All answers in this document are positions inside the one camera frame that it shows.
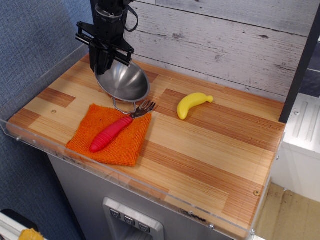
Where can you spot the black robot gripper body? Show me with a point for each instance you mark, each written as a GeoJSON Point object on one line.
{"type": "Point", "coordinates": [108, 32]}

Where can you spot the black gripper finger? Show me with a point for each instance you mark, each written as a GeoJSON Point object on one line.
{"type": "Point", "coordinates": [110, 57]}
{"type": "Point", "coordinates": [98, 58]}

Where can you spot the steel bowl with wire handles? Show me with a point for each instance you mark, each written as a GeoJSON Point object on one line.
{"type": "Point", "coordinates": [124, 84]}

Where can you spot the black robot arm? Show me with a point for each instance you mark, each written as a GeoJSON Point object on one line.
{"type": "Point", "coordinates": [110, 4]}

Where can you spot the orange cloth napkin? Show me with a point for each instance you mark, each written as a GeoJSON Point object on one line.
{"type": "Point", "coordinates": [123, 150]}

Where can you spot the yellow toy banana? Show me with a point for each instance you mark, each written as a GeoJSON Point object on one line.
{"type": "Point", "coordinates": [190, 101]}

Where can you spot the grey toy cabinet front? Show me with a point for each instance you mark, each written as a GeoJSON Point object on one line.
{"type": "Point", "coordinates": [86, 189]}

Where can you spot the silver dispenser button panel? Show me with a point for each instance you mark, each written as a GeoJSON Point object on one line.
{"type": "Point", "coordinates": [126, 223]}

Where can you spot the red handled metal fork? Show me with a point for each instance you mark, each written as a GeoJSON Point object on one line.
{"type": "Point", "coordinates": [110, 132]}

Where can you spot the clear acrylic guard rail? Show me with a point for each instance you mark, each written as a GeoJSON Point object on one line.
{"type": "Point", "coordinates": [207, 165]}

